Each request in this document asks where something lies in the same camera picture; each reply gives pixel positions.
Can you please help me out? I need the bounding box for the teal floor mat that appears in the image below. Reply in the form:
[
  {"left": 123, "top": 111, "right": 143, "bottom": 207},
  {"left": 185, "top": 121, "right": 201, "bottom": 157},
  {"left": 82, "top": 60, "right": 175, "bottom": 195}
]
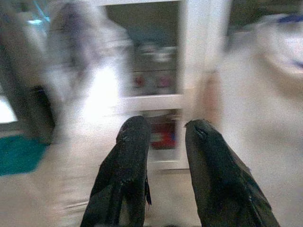
[{"left": 0, "top": 134, "right": 48, "bottom": 177}]

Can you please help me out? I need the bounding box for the white patterned hanging garment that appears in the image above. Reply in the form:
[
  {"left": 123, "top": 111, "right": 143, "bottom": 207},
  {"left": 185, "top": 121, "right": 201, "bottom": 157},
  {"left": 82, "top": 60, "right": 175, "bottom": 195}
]
[{"left": 47, "top": 2, "right": 128, "bottom": 119}]

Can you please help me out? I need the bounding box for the white printed t-shirt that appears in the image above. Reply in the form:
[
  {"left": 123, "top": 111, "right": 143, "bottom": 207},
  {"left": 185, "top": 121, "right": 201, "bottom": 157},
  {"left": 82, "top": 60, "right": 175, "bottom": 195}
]
[{"left": 189, "top": 14, "right": 303, "bottom": 166}]

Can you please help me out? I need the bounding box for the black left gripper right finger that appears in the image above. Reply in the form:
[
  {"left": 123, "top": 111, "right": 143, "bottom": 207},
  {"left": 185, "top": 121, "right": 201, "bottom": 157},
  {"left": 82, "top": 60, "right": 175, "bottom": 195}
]
[{"left": 184, "top": 119, "right": 281, "bottom": 227}]

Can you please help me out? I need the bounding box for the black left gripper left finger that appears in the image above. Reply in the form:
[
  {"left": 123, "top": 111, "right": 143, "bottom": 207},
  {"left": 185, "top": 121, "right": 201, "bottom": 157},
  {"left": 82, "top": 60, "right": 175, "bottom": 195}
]
[{"left": 80, "top": 115, "right": 152, "bottom": 227}]

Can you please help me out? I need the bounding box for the white glass-door cabinet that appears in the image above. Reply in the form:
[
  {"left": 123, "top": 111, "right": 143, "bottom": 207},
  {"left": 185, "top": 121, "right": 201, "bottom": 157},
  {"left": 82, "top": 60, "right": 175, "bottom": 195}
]
[{"left": 101, "top": 0, "right": 229, "bottom": 172}]

